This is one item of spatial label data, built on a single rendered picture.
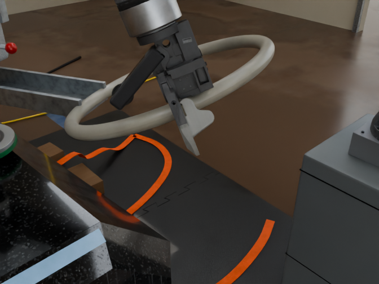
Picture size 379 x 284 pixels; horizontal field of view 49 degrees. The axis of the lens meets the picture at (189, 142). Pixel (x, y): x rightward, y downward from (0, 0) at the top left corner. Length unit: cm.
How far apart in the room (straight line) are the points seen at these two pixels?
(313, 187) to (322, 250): 22
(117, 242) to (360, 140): 75
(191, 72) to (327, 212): 79
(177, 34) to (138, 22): 7
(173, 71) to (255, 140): 234
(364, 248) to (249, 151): 163
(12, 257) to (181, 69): 63
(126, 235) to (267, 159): 175
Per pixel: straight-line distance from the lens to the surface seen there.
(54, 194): 123
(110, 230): 113
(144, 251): 122
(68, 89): 117
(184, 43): 67
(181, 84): 68
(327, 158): 130
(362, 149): 131
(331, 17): 584
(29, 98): 111
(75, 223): 112
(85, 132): 79
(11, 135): 143
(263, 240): 217
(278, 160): 279
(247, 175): 262
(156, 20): 64
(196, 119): 66
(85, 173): 250
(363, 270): 140
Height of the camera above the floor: 154
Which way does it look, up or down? 32 degrees down
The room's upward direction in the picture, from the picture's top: straight up
